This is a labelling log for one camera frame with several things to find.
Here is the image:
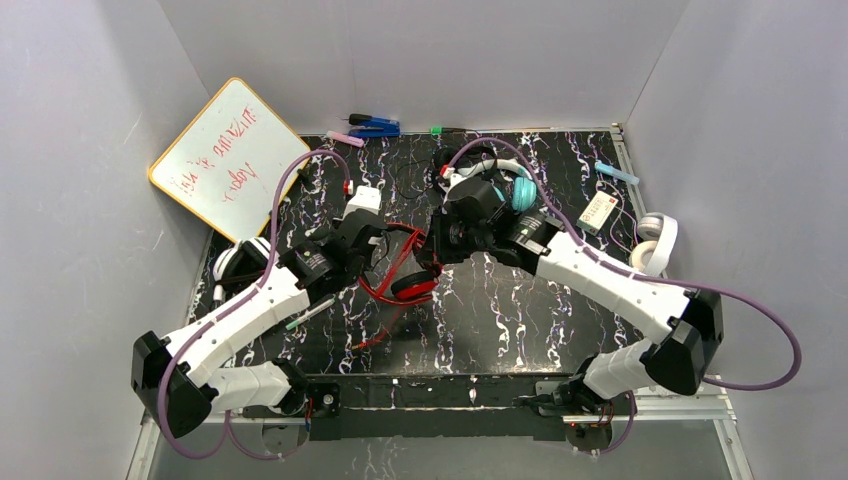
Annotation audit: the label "blue stapler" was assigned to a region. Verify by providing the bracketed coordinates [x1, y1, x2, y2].
[347, 113, 401, 139]

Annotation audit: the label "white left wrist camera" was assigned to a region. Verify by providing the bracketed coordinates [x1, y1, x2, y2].
[342, 185, 382, 222]

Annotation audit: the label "light blue marker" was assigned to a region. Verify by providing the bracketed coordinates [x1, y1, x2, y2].
[594, 161, 640, 186]

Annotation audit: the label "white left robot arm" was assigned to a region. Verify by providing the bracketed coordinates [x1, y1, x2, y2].
[131, 210, 388, 439]

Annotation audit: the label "red headphones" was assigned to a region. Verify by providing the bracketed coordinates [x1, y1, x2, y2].
[351, 221, 444, 351]

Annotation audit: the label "pink marker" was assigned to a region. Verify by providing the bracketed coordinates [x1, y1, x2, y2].
[326, 130, 365, 148]

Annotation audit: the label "yellow framed whiteboard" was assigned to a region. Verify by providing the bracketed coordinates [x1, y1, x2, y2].
[148, 77, 309, 242]

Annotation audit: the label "white beige headphones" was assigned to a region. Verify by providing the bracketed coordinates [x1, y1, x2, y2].
[629, 212, 679, 277]

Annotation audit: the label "white green capped pen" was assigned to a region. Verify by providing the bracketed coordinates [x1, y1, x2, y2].
[285, 295, 336, 331]

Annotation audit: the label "black and white headphones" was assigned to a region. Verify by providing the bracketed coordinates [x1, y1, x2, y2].
[212, 237, 271, 308]

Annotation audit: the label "green capped marker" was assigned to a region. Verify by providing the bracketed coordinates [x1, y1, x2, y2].
[429, 126, 473, 136]

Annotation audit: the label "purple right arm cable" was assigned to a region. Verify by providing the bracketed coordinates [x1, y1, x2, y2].
[442, 137, 803, 392]

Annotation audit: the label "teal headphones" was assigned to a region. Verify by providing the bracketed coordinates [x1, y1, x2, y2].
[431, 146, 537, 213]

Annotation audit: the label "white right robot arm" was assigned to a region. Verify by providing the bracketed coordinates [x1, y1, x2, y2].
[417, 177, 723, 409]

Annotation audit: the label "small white labelled box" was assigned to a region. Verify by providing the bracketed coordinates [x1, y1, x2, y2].
[577, 191, 619, 235]

